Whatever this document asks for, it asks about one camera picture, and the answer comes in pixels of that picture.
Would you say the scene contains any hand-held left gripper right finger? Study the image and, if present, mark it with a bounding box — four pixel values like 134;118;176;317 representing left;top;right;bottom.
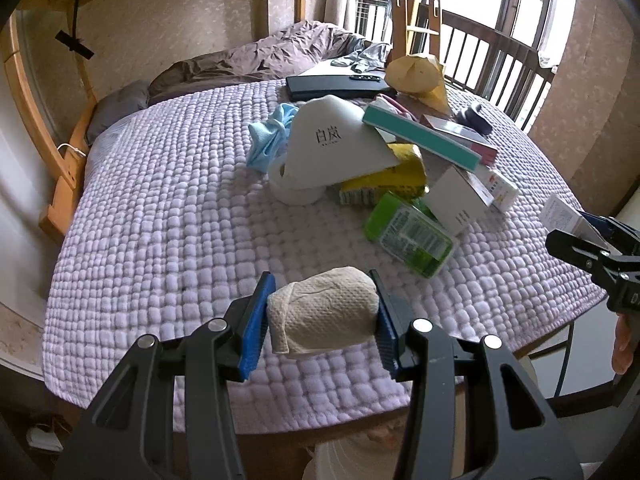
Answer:
368;269;583;480

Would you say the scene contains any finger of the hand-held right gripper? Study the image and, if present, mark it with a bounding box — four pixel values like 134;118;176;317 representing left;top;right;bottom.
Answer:
545;229;616;273
580;212;640;257

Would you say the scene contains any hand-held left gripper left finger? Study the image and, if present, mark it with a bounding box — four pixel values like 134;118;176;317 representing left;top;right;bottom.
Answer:
52;271;277;480

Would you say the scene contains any small white box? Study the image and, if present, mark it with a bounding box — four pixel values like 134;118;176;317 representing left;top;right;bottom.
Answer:
539;192;608;243

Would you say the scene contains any white plastic bin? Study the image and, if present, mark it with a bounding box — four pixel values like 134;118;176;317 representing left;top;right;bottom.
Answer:
302;432;416;480

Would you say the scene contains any person's right hand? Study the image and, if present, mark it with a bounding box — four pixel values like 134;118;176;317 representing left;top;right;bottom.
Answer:
612;312;640;376

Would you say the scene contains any white box with red print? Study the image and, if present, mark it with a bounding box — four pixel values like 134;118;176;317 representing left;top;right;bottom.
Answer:
472;165;520;212

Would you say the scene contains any lavender quilted blanket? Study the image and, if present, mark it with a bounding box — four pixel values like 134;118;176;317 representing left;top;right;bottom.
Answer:
42;76;608;436

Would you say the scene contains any white carton box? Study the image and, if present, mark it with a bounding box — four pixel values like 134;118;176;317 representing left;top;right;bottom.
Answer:
427;165;493;237

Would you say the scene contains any yellow snack packet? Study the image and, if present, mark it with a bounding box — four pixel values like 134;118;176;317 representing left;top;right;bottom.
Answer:
339;142;428;207

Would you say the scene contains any dark red flat box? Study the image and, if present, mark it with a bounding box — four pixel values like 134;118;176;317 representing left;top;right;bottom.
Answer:
420;114;500;166

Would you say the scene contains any dark purple cloth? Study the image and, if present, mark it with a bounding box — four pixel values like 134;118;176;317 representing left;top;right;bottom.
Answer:
455;101;493;136

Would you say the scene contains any long teal box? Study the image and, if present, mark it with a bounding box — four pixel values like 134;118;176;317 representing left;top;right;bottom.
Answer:
362;102;483;170

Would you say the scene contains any light blue cloth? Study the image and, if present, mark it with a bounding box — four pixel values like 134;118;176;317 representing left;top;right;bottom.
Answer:
246;102;301;173

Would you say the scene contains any white paper bag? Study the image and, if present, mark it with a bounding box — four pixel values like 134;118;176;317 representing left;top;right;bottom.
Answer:
280;94;401;187

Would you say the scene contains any pink cloth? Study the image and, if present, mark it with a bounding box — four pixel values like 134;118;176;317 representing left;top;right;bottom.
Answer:
372;93;416;121

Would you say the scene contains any yellow paper bag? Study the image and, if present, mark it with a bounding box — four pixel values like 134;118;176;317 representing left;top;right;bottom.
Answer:
384;54;451;113

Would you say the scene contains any black flat box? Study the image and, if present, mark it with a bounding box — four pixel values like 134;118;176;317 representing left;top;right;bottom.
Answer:
286;72;398;102

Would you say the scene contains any grey pillow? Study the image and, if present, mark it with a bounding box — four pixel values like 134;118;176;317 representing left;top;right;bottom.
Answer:
85;80;151;146

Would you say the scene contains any brown duvet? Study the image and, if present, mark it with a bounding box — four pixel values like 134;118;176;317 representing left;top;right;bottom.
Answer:
147;20;366;106

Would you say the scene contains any grey-blue clothing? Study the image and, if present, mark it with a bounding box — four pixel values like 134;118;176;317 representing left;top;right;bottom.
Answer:
331;41;392;72

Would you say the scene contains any wooden ladder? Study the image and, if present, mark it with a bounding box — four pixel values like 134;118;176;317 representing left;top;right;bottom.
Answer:
387;0;443;66

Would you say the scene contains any white drying rack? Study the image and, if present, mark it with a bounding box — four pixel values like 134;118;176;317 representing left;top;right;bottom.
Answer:
355;0;391;38

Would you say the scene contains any black metal frame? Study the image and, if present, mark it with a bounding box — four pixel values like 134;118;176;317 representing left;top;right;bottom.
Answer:
525;322;616;403

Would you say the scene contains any wooden bed frame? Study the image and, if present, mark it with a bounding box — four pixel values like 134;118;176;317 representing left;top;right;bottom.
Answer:
5;0;311;241

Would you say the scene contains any black wall-mounted device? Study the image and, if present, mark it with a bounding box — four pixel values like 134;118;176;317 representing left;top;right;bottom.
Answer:
55;30;94;59

